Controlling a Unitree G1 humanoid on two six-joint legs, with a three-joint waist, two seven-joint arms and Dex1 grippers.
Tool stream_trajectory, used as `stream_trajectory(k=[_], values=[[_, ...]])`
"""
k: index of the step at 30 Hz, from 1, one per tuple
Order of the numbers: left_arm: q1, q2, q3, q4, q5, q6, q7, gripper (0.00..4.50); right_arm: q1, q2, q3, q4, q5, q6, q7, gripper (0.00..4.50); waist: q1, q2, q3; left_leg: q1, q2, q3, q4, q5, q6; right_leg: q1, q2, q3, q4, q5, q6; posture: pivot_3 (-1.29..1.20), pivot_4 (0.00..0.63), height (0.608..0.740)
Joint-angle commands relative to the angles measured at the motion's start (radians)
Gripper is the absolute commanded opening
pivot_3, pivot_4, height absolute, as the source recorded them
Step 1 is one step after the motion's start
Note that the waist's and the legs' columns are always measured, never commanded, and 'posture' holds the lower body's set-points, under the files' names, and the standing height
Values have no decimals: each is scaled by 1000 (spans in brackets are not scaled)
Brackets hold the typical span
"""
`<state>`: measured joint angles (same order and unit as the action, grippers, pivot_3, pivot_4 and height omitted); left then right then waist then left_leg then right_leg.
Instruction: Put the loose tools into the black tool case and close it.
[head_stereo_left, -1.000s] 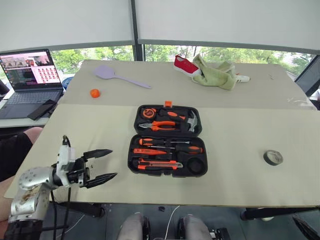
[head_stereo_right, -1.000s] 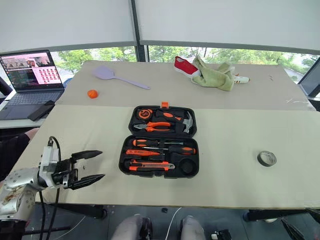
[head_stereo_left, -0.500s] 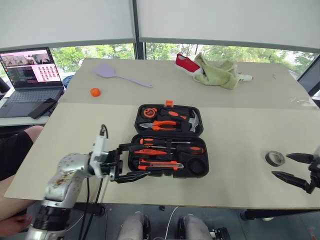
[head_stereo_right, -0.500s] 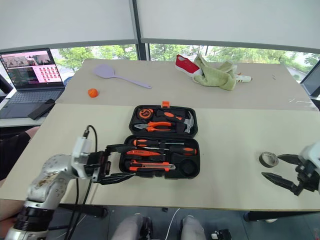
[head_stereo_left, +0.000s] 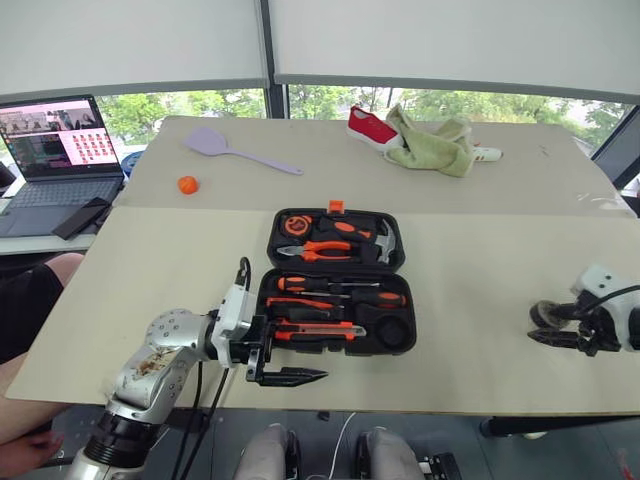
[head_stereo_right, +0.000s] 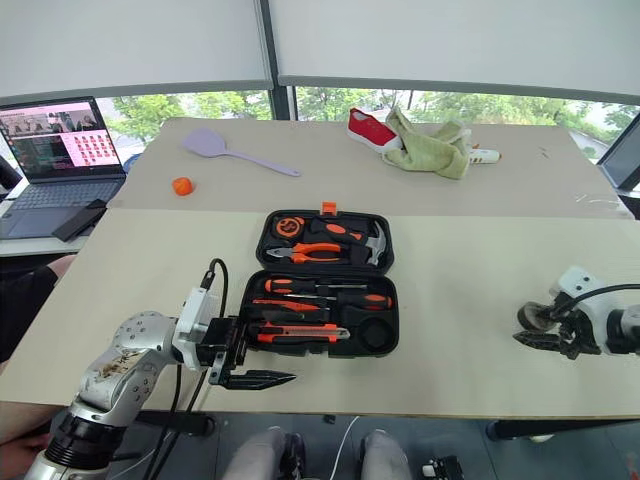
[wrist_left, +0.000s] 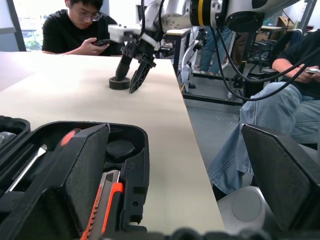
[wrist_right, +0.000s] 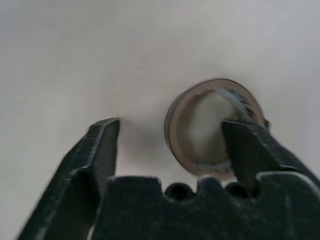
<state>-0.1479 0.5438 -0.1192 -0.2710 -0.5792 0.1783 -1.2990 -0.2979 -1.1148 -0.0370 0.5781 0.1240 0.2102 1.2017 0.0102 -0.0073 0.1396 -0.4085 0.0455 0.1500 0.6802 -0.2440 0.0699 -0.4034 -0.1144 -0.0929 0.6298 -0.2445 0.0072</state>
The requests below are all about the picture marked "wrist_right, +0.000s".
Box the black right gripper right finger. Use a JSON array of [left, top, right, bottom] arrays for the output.
[[220, 119, 320, 191]]

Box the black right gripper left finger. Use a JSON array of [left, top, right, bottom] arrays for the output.
[[18, 117, 121, 240]]

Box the black electrical tape roll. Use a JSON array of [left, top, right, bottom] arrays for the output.
[[163, 77, 272, 181]]

